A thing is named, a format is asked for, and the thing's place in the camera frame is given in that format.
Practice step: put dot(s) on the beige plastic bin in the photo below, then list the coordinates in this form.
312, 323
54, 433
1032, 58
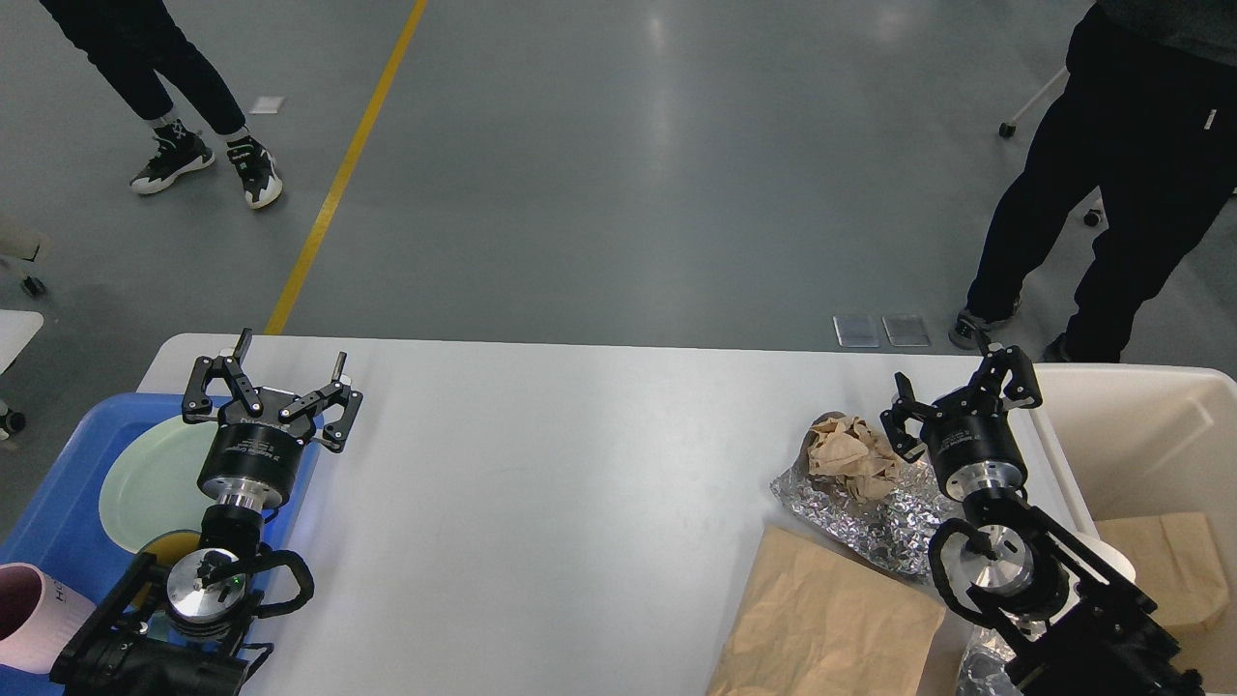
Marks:
1144, 440

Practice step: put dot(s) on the white office chair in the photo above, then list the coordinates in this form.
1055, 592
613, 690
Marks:
1095, 212

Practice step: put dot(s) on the teal mug yellow inside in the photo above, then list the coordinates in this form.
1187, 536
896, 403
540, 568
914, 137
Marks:
169, 549

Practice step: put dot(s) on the light green plate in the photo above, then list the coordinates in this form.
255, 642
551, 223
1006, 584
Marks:
151, 488

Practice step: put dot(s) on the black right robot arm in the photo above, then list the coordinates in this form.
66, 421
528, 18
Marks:
1076, 625

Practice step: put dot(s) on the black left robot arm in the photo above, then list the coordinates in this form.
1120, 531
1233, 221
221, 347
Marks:
180, 628

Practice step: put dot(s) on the small foil wrapper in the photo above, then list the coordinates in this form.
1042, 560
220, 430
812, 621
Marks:
983, 668

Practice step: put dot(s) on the crumpled brown paper ball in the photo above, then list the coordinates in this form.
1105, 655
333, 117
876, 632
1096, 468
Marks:
845, 451

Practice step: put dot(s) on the white side table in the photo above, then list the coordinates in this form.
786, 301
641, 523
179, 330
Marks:
18, 328

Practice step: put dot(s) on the flat brown paper bag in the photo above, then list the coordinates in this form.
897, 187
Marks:
811, 622

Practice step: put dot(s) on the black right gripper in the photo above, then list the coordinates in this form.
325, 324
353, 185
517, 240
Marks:
966, 432

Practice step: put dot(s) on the pink ribbed mug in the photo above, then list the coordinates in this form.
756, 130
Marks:
39, 617

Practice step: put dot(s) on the crumpled aluminium foil sheet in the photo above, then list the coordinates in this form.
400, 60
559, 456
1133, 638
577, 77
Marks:
892, 532

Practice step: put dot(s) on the person with black sneakers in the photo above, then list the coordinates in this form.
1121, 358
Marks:
138, 49

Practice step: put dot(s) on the brown paper bag in bin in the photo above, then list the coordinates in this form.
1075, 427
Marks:
1177, 564

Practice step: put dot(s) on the person in black right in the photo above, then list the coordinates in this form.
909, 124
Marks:
1147, 119

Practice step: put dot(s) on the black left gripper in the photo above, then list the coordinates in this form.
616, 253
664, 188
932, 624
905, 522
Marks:
253, 447

